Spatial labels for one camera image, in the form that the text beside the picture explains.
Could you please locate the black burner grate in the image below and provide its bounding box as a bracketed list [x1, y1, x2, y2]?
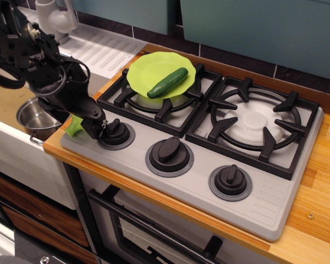
[186, 76, 324, 180]
[97, 63, 223, 137]

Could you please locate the black stove knob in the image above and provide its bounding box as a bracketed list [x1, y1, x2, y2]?
[208, 164, 253, 202]
[145, 136, 194, 178]
[97, 118, 135, 151]

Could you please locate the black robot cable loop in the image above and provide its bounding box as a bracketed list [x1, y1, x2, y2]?
[0, 67, 26, 90]

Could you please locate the grey toy stove top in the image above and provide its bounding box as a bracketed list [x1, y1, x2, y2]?
[60, 52, 324, 241]

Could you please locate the wooden drawer front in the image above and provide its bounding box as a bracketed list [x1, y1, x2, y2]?
[0, 174, 97, 263]

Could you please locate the black right burner grate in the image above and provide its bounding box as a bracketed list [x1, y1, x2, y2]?
[186, 76, 324, 180]

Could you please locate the black middle stove knob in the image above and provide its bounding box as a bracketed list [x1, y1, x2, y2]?
[145, 136, 194, 178]

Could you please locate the stainless steel pot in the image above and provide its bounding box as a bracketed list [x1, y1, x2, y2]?
[16, 97, 62, 145]

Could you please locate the black left burner grate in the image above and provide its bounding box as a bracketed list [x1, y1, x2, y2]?
[97, 63, 223, 137]

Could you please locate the dark green toy pickle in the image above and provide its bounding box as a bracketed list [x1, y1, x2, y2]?
[147, 67, 188, 99]

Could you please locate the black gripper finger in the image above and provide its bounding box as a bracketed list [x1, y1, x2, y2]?
[81, 119, 108, 140]
[38, 100, 70, 124]

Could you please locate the grey toy faucet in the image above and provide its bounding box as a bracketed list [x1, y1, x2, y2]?
[35, 0, 78, 45]

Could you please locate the lime green plastic plate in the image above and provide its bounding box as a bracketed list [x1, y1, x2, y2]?
[126, 52, 196, 99]

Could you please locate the white toy sink unit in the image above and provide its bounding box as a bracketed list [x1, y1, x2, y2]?
[0, 5, 149, 211]

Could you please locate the toy oven door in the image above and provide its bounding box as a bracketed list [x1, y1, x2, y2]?
[86, 185, 273, 263]

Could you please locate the black right stove knob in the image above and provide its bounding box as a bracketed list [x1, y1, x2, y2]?
[208, 164, 253, 202]

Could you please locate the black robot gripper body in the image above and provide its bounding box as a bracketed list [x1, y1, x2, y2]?
[37, 82, 106, 120]

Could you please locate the black left stove knob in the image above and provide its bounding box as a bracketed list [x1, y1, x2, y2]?
[97, 118, 135, 151]

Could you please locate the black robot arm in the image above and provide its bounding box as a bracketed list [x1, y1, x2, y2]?
[0, 1, 107, 140]

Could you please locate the light green toy cauliflower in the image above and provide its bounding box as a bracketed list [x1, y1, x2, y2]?
[65, 114, 84, 137]

